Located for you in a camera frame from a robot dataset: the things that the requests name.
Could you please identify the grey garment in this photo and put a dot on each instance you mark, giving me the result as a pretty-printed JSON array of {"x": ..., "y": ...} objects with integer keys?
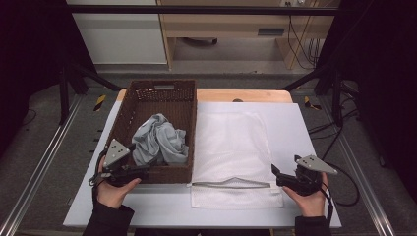
[{"x": 162, "y": 141}]

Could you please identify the brown wicker basket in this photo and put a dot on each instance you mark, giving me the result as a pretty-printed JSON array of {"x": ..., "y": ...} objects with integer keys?
[{"x": 154, "y": 101}]

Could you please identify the dark curtain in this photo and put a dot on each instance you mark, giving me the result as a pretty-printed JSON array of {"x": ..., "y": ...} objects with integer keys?
[
  {"x": 29, "y": 49},
  {"x": 383, "y": 65}
]

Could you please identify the white cabinet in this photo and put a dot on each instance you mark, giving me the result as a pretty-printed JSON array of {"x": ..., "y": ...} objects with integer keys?
[{"x": 121, "y": 36}]

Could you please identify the aluminium rail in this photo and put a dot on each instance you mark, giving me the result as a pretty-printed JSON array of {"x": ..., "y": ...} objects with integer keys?
[
  {"x": 360, "y": 170},
  {"x": 42, "y": 157}
]

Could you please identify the white board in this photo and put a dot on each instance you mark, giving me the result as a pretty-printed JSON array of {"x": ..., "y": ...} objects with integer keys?
[{"x": 288, "y": 131}]

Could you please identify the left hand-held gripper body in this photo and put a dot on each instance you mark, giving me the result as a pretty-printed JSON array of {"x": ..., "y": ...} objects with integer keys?
[{"x": 114, "y": 154}]

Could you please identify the black horizontal frame bar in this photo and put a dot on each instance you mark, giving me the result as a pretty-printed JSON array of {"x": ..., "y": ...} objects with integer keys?
[{"x": 196, "y": 10}]

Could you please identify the black metal stand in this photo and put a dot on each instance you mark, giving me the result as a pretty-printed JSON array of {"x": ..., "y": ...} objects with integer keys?
[
  {"x": 334, "y": 85},
  {"x": 70, "y": 82}
]

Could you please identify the person's left hand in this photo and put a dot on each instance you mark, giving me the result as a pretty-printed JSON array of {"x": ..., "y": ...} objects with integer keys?
[{"x": 113, "y": 195}]

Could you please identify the white mesh laundry bag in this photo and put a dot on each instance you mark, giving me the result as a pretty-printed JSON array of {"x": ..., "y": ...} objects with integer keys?
[{"x": 229, "y": 144}]

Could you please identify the person's right hand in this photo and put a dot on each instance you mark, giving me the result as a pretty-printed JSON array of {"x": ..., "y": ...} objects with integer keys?
[{"x": 309, "y": 203}]

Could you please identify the yellow black tape strip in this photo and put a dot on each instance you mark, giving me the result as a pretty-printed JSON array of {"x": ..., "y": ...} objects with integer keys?
[
  {"x": 99, "y": 102},
  {"x": 308, "y": 102}
]

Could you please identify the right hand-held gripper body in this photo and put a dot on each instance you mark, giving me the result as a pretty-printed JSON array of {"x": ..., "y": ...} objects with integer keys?
[{"x": 308, "y": 178}]

